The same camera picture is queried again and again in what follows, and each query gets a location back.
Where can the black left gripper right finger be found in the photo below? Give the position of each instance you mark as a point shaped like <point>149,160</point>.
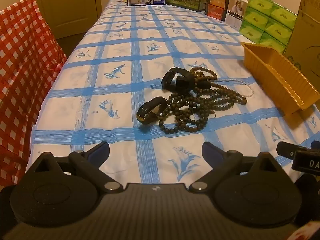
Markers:
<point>223,164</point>

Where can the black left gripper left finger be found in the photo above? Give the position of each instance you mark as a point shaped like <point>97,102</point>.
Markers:
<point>86,165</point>

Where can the yellow plastic tray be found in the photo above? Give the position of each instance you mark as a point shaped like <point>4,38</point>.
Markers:
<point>281,81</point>

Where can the black gold wristwatch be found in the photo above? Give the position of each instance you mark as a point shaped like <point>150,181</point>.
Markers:
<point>151,110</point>

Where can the black smart band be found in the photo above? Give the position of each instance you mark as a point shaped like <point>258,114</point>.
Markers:
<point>178,80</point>

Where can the blue white checkered bedsheet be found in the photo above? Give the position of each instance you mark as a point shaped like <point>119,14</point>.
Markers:
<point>119,65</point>

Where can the large cardboard box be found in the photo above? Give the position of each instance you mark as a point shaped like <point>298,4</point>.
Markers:
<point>303,47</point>

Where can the red white checkered cloth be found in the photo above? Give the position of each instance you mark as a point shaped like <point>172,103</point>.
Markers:
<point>31,60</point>

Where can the green tissue pack bundle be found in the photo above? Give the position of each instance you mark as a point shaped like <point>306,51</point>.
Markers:
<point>267,23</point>

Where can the white product box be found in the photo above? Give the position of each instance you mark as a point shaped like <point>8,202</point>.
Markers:
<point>235,13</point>

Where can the wooden door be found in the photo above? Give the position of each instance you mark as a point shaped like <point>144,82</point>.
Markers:
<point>70,17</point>

